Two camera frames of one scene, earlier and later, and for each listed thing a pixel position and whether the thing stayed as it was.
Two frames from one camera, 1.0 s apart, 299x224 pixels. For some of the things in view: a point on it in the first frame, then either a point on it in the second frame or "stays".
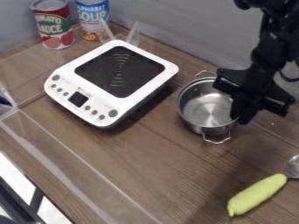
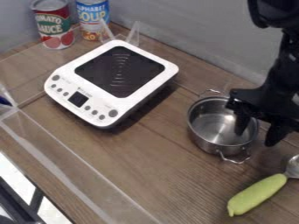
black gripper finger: x=277 y=107 to x=277 y=133
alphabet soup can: x=93 y=18 stays
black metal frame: x=18 y=210 stays
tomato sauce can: x=55 y=23 stays
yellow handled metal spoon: x=256 y=194 stays
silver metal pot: x=203 y=107 to x=211 y=129
